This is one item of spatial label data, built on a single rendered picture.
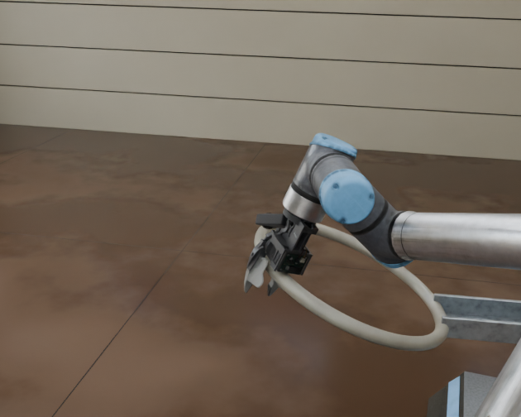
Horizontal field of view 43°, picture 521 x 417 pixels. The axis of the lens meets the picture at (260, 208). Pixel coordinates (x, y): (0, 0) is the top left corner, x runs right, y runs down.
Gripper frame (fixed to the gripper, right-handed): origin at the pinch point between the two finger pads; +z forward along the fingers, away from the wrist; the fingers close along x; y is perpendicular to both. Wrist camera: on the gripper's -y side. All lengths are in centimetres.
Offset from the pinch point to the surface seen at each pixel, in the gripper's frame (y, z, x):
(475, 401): 17, 14, 66
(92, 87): -669, 168, 139
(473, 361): -84, 78, 209
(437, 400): 7, 23, 66
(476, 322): 19.2, -10.9, 44.4
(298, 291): 10.8, -6.9, 1.4
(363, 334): 21.8, -6.1, 12.0
